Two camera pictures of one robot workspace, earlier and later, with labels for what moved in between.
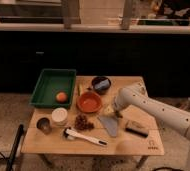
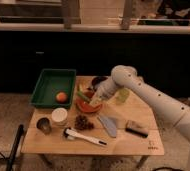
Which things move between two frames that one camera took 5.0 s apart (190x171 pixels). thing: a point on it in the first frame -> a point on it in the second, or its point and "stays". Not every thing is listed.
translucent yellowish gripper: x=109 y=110 -> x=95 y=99
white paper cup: x=59 y=116 stays
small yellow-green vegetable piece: x=80 y=89 stays
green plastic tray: x=54 y=88 stays
